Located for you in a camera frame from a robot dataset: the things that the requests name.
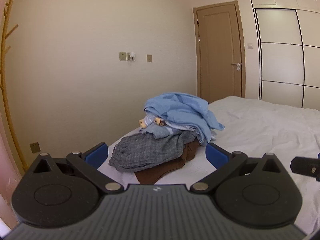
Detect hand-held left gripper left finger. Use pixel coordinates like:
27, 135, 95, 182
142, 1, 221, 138
30, 142, 124, 194

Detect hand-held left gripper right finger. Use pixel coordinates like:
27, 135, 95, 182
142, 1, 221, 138
189, 142, 284, 194

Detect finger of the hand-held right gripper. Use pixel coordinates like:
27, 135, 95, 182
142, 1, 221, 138
290, 156, 320, 180

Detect light blue printed T-shirt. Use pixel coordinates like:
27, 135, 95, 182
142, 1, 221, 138
144, 93, 225, 146

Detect pale striped shirt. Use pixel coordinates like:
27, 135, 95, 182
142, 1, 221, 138
139, 114, 200, 140

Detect grey checked pants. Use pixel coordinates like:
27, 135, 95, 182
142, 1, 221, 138
109, 131, 200, 172

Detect white bed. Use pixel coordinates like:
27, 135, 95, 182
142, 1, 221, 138
96, 95, 320, 238

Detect brown garment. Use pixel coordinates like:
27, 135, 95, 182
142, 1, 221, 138
135, 140, 200, 185

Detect brown wooden door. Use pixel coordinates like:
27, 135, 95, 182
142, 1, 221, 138
192, 1, 247, 104

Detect white sliding wardrobe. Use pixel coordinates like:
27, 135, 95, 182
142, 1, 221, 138
246, 0, 320, 109

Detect yellow wooden coat rack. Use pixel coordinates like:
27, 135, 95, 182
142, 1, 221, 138
0, 0, 28, 173

